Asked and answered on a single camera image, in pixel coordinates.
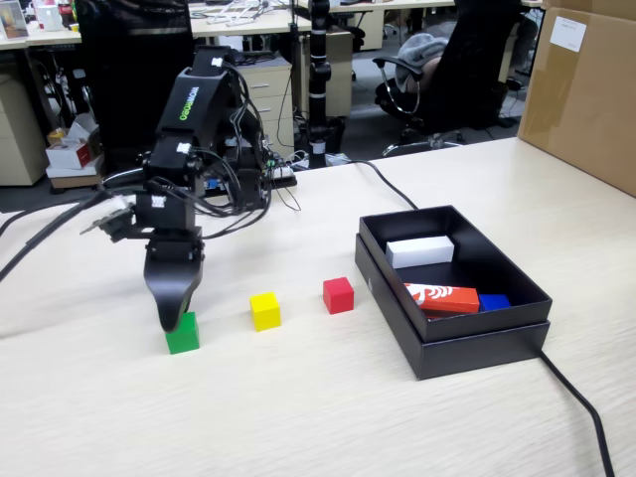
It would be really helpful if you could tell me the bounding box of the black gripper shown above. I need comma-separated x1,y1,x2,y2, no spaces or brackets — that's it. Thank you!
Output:
142,226,206,334

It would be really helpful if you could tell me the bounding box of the green wooden cube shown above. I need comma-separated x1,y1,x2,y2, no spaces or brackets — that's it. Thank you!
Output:
165,311,201,356

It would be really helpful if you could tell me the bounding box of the yellow wooden cube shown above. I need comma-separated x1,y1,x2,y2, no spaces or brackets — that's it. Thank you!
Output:
248,291,282,332

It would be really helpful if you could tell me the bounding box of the red wooden cube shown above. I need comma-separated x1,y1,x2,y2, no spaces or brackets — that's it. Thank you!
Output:
322,277,356,315

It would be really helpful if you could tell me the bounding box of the black box tray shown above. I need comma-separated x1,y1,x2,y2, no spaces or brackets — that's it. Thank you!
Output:
358,204,554,344

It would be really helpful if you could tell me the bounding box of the black open box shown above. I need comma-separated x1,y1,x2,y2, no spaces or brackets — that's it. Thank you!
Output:
354,233,552,382

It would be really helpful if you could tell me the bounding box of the large cardboard box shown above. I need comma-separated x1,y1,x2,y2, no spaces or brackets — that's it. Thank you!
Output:
516,0,636,198

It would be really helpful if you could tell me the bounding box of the white and red carton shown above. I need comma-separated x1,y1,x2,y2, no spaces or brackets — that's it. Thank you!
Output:
46,112,103,171

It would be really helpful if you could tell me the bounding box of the beige drawer cabinet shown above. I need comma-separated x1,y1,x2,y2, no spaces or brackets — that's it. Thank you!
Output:
238,54,295,160

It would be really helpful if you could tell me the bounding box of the wide beige cabinet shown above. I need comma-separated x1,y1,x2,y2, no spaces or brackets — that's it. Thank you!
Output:
0,67,50,188

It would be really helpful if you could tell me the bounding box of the black mesh office chair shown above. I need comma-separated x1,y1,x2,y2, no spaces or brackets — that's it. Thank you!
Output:
74,0,210,193

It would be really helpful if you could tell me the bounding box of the black pole with white rings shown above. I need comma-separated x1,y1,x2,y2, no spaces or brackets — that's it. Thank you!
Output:
306,0,347,168

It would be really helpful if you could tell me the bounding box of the white rectangular block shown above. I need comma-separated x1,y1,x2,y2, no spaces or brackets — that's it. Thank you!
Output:
386,236,456,269

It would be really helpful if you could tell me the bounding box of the orange printed block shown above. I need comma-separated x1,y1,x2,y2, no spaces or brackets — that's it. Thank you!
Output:
402,281,481,319

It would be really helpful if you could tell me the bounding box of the tall beige cabinet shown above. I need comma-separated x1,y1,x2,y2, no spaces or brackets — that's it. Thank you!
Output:
322,30,358,118

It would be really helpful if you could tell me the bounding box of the white laptop stand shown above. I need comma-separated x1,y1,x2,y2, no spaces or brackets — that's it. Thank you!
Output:
206,0,269,27

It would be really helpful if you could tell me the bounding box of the white red container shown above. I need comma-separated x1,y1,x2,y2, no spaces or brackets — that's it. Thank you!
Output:
37,3,62,31

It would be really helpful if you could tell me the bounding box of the blue block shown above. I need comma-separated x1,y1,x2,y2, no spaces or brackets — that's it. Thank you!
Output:
478,293,512,313

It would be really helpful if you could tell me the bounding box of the grey cloth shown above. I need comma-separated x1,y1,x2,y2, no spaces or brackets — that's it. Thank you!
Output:
397,32,451,93

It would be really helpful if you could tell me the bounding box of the black chrome-armed office chair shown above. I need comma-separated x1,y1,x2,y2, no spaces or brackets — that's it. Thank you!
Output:
372,0,541,158

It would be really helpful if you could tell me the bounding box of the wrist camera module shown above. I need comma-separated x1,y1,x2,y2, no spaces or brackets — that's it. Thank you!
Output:
79,202,139,244

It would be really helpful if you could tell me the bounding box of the thick black camera cable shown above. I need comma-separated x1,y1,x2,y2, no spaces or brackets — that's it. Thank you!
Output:
0,168,150,284

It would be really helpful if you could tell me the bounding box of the photo frame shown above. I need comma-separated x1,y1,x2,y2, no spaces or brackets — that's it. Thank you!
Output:
0,0,30,40

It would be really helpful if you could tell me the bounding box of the black power cable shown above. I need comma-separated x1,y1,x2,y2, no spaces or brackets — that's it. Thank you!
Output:
322,158,617,477

